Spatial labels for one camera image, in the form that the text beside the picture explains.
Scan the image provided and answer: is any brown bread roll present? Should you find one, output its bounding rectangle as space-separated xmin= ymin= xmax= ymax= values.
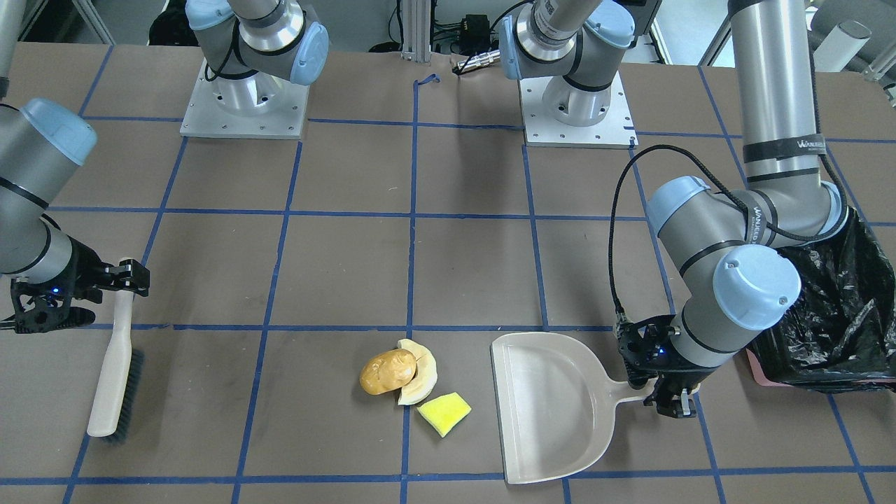
xmin=359 ymin=349 xmax=417 ymax=396

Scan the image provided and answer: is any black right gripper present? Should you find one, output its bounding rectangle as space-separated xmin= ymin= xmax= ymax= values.
xmin=10 ymin=240 xmax=151 ymax=334

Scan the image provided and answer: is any pale melon rind slice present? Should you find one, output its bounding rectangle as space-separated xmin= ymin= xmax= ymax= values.
xmin=397 ymin=338 xmax=438 ymax=406

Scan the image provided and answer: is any bin with black bag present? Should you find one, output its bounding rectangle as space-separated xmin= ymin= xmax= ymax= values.
xmin=748 ymin=209 xmax=895 ymax=393

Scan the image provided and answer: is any white hand brush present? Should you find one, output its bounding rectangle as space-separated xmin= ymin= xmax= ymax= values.
xmin=87 ymin=290 xmax=145 ymax=445

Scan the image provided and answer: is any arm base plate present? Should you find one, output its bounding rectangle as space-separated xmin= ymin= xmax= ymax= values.
xmin=519 ymin=73 xmax=639 ymax=149
xmin=180 ymin=61 xmax=310 ymax=140

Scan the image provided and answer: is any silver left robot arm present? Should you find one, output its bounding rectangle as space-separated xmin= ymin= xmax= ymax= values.
xmin=615 ymin=1 xmax=848 ymax=418

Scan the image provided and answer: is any yellow sponge piece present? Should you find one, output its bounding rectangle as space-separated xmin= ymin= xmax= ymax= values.
xmin=417 ymin=392 xmax=473 ymax=438

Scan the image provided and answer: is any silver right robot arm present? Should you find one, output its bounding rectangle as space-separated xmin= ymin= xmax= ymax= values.
xmin=1 ymin=98 xmax=150 ymax=334

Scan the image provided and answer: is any beige plastic dustpan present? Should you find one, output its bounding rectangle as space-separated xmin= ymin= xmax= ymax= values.
xmin=490 ymin=332 xmax=701 ymax=485

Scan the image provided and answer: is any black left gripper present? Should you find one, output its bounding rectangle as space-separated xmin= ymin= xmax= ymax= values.
xmin=615 ymin=315 xmax=701 ymax=419

